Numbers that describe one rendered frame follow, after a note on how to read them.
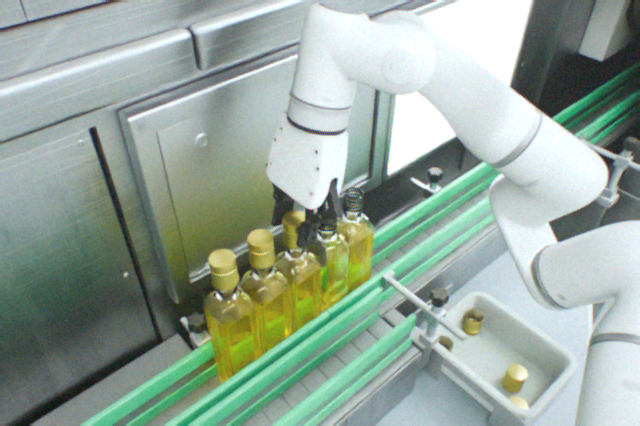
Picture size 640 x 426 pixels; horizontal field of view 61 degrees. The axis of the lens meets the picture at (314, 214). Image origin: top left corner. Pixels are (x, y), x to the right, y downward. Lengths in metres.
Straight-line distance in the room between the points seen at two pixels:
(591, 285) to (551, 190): 0.12
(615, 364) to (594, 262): 0.11
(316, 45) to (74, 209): 0.37
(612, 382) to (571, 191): 0.21
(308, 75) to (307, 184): 0.13
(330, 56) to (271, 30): 0.16
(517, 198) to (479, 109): 0.13
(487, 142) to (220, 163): 0.36
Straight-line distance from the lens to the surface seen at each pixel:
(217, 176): 0.79
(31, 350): 0.88
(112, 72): 0.65
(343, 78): 0.62
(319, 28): 0.61
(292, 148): 0.67
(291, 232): 0.73
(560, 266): 0.72
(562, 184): 0.69
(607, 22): 1.65
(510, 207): 0.74
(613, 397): 0.65
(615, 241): 0.69
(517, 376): 1.05
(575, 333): 1.24
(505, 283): 1.27
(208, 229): 0.84
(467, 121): 0.69
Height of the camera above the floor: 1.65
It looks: 42 degrees down
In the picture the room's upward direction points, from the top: straight up
